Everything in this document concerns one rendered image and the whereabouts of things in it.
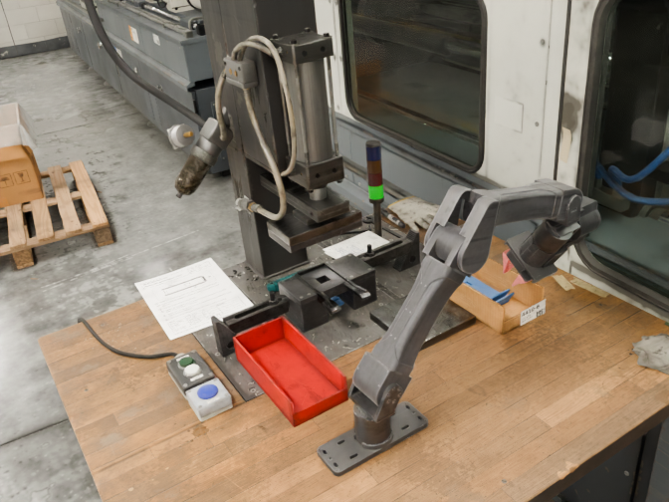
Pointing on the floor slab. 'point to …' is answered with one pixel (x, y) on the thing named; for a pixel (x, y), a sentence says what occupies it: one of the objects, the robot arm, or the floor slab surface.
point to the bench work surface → (466, 450)
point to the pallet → (21, 246)
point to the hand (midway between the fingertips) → (511, 276)
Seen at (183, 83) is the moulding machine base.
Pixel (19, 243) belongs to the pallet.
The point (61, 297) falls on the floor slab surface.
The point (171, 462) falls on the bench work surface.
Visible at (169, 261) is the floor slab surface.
